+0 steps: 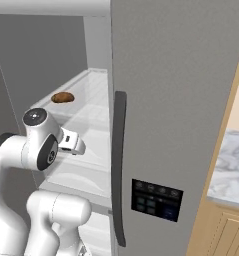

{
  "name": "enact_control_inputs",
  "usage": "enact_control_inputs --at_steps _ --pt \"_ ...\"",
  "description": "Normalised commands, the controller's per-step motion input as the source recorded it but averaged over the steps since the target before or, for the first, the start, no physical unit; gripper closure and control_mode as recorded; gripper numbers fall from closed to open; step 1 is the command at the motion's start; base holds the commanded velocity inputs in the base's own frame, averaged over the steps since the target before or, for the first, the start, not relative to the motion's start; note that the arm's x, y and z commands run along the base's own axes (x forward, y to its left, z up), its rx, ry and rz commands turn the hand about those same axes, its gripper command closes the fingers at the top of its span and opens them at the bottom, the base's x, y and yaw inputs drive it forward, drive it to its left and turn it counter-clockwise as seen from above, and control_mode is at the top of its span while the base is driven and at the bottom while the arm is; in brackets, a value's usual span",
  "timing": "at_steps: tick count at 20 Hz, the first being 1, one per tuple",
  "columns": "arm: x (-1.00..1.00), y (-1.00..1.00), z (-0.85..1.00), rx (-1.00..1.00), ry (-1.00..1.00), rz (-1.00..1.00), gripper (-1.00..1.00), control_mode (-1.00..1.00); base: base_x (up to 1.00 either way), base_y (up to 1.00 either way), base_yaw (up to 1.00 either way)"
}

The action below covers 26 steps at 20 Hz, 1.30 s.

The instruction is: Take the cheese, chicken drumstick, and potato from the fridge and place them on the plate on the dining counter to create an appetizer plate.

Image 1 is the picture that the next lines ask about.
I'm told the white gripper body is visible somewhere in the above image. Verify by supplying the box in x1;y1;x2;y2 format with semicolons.
71;133;87;157

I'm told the brown potato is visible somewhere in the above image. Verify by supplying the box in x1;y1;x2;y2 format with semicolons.
50;91;75;104

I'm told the light wood cupboard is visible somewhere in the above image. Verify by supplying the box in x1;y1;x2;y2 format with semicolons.
185;43;239;256

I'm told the grey open fridge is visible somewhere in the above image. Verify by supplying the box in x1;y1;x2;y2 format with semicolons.
0;0;119;256

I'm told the grey fridge door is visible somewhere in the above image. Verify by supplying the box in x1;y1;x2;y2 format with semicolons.
108;0;239;256

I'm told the dark grey fridge door handle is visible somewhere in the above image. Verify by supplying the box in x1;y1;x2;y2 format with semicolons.
110;90;128;248

